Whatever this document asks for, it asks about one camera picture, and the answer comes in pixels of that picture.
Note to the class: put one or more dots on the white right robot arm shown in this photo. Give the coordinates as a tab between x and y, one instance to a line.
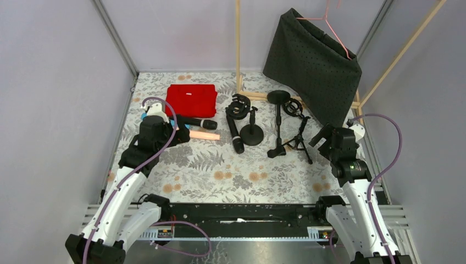
358	222

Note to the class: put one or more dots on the black tripod shock mount stand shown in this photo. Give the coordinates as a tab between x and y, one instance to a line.
295	109

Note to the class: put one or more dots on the black round base stand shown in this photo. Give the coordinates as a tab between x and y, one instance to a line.
252	134

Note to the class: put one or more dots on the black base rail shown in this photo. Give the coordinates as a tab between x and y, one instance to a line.
238	221

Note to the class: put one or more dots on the red folded cloth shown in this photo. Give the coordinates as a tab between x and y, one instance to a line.
193	100

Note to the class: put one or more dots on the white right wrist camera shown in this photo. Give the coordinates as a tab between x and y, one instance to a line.
358	129

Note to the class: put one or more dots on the dark grey dotted cloth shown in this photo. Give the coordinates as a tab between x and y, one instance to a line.
313	64

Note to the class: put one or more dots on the black handheld microphone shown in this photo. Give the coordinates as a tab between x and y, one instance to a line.
237	142

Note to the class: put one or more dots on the black clip microphone stand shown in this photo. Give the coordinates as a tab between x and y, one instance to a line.
278	98

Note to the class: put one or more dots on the pink wire hanger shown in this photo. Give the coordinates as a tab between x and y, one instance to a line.
324	18

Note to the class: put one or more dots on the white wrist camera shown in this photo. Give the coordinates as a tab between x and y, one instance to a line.
156	109
358	129

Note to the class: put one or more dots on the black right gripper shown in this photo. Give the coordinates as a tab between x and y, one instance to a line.
325	135

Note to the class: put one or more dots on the wooden rack frame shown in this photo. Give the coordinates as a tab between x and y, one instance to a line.
358	102

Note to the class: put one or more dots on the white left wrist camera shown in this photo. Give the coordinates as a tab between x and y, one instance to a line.
156	109

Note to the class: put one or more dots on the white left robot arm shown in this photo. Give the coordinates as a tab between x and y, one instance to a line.
106	239

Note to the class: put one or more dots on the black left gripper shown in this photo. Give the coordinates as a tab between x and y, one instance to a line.
178	128

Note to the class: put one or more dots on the blue microphone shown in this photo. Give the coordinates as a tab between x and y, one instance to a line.
186	126

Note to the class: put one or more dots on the peach pink microphone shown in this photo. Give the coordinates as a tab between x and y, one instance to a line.
204	135

